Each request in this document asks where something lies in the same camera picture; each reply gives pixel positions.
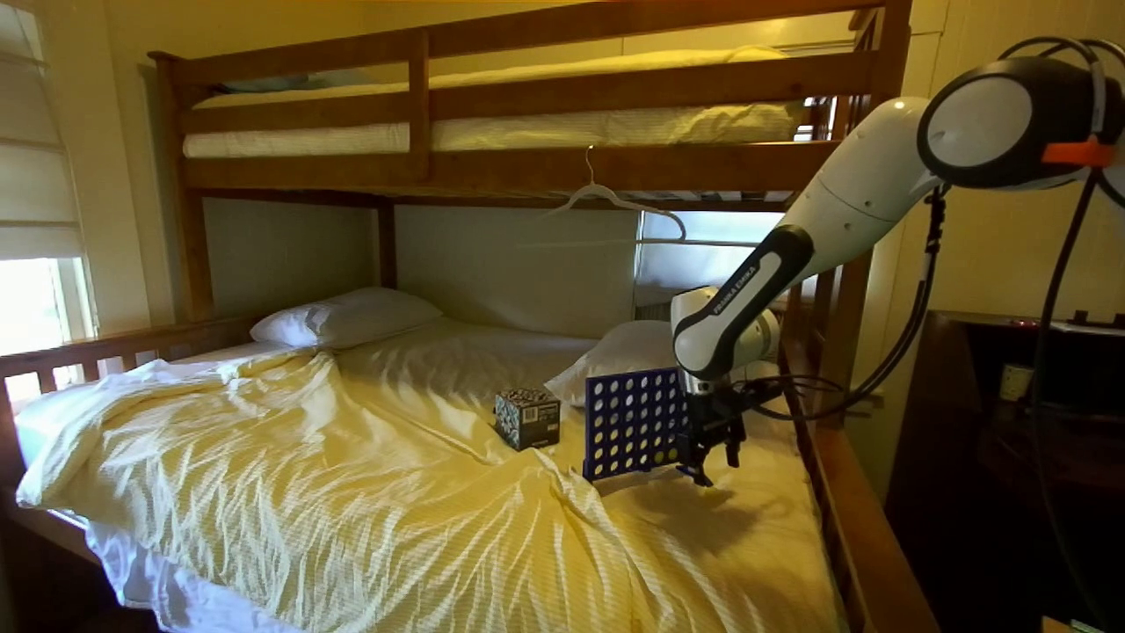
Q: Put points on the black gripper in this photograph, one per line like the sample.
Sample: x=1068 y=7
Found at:
x=711 y=408

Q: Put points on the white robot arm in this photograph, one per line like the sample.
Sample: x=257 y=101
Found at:
x=845 y=198

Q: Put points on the large white pillow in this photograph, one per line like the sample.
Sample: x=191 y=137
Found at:
x=622 y=354

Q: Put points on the black white patterned box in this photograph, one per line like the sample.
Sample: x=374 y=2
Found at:
x=527 y=418

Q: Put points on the white clothes hanger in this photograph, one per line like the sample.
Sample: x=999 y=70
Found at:
x=609 y=198

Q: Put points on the dark wooden dresser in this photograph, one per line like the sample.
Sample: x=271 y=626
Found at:
x=1022 y=469

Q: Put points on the white cup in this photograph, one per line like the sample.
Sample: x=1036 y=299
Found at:
x=1018 y=384

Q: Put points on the yellow bed sheet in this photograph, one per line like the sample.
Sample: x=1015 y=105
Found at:
x=353 y=492

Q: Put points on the bunk mattress with pale sheet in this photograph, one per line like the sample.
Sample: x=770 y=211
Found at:
x=528 y=128

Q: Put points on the flat white pillow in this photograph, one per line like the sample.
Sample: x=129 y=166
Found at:
x=345 y=318

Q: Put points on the white window blind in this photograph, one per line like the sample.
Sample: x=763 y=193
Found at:
x=29 y=151

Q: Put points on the wooden bunk bed frame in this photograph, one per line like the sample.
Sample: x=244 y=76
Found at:
x=503 y=175

